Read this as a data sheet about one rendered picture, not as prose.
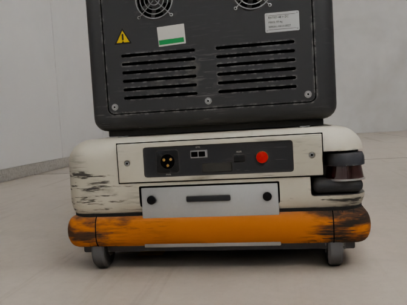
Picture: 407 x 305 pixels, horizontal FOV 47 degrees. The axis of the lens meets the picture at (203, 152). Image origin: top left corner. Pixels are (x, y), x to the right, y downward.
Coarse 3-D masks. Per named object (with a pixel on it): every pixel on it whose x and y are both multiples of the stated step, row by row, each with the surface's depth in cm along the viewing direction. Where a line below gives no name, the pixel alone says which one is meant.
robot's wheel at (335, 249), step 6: (330, 246) 92; (336, 246) 92; (342, 246) 92; (330, 252) 92; (336, 252) 92; (342, 252) 92; (330, 258) 93; (336, 258) 93; (342, 258) 93; (330, 264) 95; (336, 264) 94
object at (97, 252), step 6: (96, 246) 100; (102, 246) 100; (96, 252) 100; (102, 252) 100; (114, 252) 106; (96, 258) 100; (102, 258) 100; (108, 258) 103; (96, 264) 101; (102, 264) 101; (108, 264) 103
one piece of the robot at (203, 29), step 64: (128, 0) 103; (192, 0) 101; (256, 0) 100; (320, 0) 97; (128, 64) 105; (192, 64) 102; (256, 64) 100; (320, 64) 98; (128, 128) 107; (192, 128) 106
